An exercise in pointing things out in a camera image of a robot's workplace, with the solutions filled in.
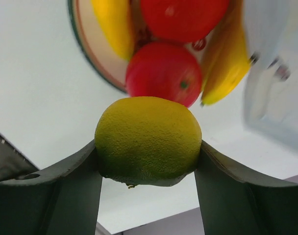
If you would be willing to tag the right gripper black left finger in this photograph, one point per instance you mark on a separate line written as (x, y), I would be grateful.
(62, 199)

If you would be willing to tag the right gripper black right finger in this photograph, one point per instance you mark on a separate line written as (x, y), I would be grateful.
(237, 200)

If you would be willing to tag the green fake fruit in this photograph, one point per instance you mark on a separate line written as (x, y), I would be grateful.
(147, 141)

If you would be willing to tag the light blue plastic bag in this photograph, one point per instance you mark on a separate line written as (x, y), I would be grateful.
(271, 92)

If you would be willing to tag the yellow fake lemon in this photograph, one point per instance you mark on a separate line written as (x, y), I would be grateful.
(226, 60)

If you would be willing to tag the red fake pepper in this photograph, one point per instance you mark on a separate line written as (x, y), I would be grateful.
(166, 71)

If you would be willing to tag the red fake apple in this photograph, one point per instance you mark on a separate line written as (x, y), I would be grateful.
(182, 20)

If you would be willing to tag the yellow fake banana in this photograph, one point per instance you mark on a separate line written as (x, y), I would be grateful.
(115, 20)

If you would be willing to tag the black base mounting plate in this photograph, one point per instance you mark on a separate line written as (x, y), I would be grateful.
(13, 163)

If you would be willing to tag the white plate with red characters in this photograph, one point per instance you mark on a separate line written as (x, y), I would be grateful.
(94, 45)

